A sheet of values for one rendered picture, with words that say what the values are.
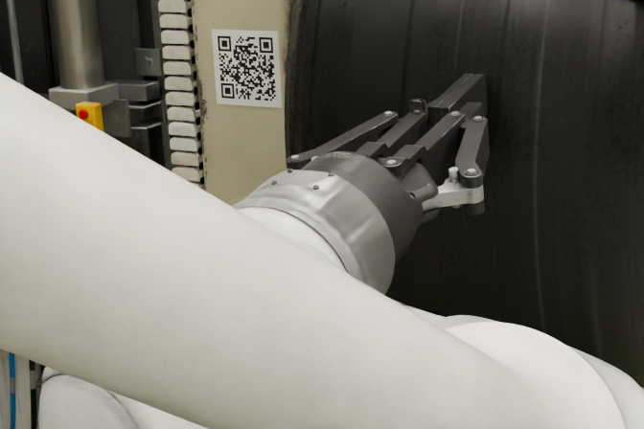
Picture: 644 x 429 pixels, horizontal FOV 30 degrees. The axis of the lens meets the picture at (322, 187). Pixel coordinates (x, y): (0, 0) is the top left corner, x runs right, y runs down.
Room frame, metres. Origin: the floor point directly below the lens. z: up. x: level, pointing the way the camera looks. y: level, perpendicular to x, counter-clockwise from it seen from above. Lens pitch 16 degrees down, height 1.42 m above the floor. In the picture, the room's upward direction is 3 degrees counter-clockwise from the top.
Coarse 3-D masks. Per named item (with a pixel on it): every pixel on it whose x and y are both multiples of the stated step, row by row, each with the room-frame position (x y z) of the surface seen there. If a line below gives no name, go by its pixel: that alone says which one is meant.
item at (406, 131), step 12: (420, 108) 0.77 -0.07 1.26; (408, 120) 0.76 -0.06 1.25; (420, 120) 0.76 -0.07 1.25; (396, 132) 0.74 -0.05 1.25; (408, 132) 0.74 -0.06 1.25; (372, 144) 0.71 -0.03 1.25; (384, 144) 0.71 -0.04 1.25; (396, 144) 0.72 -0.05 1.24; (408, 144) 0.74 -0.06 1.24; (372, 156) 0.69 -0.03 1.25; (384, 156) 0.71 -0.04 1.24
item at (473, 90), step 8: (472, 80) 0.81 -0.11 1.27; (480, 80) 0.81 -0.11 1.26; (464, 88) 0.80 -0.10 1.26; (472, 88) 0.80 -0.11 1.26; (480, 88) 0.81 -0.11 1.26; (456, 96) 0.78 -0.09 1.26; (464, 96) 0.79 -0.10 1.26; (472, 96) 0.80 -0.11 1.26; (480, 96) 0.81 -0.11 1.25; (448, 104) 0.77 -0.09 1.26; (456, 104) 0.77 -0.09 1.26; (464, 104) 0.79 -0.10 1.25; (440, 112) 0.77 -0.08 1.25; (448, 112) 0.76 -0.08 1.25; (440, 120) 0.77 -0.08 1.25
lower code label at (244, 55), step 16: (224, 32) 1.18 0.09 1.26; (240, 32) 1.17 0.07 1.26; (256, 32) 1.16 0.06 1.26; (272, 32) 1.15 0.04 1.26; (224, 48) 1.18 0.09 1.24; (240, 48) 1.17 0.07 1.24; (256, 48) 1.16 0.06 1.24; (272, 48) 1.15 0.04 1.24; (224, 64) 1.18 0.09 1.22; (240, 64) 1.17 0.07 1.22; (256, 64) 1.16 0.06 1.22; (272, 64) 1.15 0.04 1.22; (224, 80) 1.18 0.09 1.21; (240, 80) 1.17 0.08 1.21; (256, 80) 1.16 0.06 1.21; (272, 80) 1.15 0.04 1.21; (224, 96) 1.18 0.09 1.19; (240, 96) 1.17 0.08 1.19; (256, 96) 1.16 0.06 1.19; (272, 96) 1.15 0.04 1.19
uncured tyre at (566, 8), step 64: (320, 0) 0.92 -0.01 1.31; (384, 0) 0.89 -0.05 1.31; (448, 0) 0.86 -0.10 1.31; (512, 0) 0.84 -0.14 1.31; (576, 0) 0.82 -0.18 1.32; (640, 0) 0.82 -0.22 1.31; (320, 64) 0.90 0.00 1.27; (384, 64) 0.87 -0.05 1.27; (448, 64) 0.85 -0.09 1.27; (512, 64) 0.83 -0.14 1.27; (576, 64) 0.81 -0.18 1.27; (640, 64) 0.81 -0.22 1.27; (320, 128) 0.89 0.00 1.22; (512, 128) 0.82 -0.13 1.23; (576, 128) 0.80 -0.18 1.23; (640, 128) 0.80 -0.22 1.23; (512, 192) 0.81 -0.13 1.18; (576, 192) 0.80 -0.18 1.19; (640, 192) 0.80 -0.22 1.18; (448, 256) 0.84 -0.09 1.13; (512, 256) 0.82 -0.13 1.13; (576, 256) 0.80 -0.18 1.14; (640, 256) 0.81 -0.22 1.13; (512, 320) 0.84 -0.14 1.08; (576, 320) 0.82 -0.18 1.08; (640, 320) 0.82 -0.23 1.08; (640, 384) 0.86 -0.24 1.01
